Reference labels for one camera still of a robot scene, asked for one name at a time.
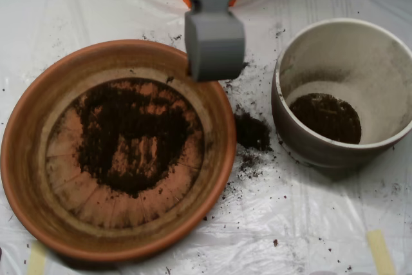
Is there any white ceramic pot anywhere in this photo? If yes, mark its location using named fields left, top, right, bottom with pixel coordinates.
left=270, top=17, right=412, bottom=176

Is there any terracotta clay bowl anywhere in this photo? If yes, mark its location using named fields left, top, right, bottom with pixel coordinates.
left=0, top=39, right=238, bottom=263

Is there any white plastic sheet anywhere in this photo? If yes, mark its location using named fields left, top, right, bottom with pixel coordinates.
left=0, top=0, right=412, bottom=275

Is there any beige masking tape strip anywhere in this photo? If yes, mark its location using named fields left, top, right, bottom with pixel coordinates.
left=366, top=229, right=397, bottom=275
left=26, top=241, right=48, bottom=275

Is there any spilled dark soil heap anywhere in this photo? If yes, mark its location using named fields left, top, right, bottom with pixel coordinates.
left=234, top=112, right=274, bottom=153

